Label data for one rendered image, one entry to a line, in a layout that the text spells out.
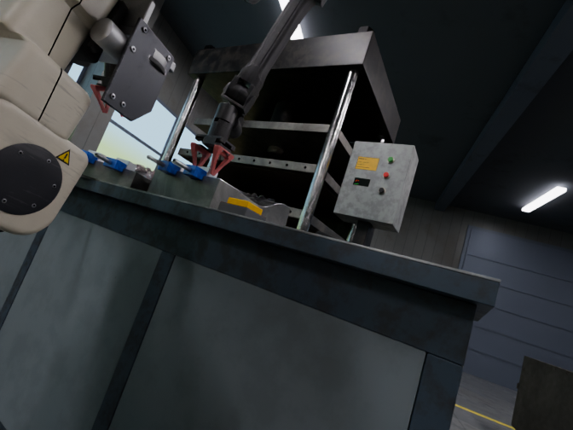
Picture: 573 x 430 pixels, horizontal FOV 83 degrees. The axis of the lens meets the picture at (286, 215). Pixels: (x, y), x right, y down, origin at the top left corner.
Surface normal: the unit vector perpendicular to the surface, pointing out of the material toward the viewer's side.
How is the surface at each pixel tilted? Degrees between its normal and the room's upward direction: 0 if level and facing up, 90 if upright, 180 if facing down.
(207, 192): 90
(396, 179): 90
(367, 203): 90
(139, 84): 90
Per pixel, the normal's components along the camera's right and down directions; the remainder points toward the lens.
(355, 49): -0.46, -0.30
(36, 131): 0.92, 0.26
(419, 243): -0.25, -0.25
